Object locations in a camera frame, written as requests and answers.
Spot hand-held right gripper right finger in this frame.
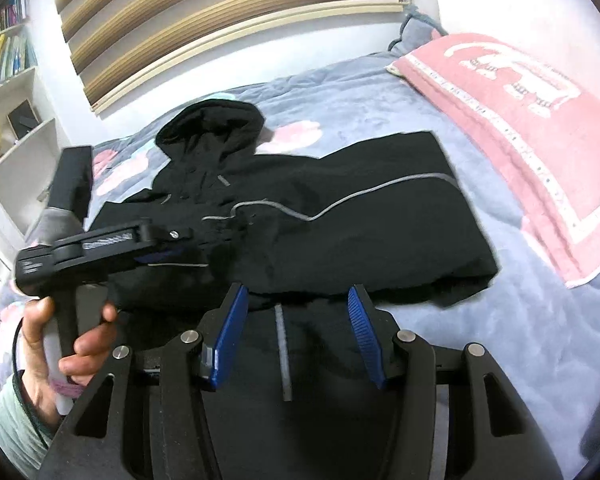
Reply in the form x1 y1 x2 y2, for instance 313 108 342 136
347 284 563 480

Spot pink towel-covered pillow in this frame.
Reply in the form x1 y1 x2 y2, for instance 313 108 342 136
385 32 600 289

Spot row of yellow green books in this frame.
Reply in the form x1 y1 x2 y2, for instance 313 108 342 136
0 34 38 96

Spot brown striped window blind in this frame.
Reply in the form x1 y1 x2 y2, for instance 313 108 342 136
51 0 413 113

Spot grey pillow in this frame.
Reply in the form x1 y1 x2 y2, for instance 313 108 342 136
387 5 448 53

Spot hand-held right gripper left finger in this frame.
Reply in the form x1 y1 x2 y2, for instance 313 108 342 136
40 282 251 480

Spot grey floral blanket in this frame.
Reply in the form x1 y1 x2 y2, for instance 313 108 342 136
0 50 600 480

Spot black shorts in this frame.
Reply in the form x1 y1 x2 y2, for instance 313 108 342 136
87 99 498 403

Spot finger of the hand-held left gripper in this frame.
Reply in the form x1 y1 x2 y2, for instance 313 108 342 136
80 220 195 267

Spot person's left forearm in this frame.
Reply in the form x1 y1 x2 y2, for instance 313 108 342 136
0 372 58 478

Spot white bookshelf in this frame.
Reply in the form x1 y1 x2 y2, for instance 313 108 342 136
0 0 67 241

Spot person's left hand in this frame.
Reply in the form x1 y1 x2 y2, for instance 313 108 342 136
21 297 118 430

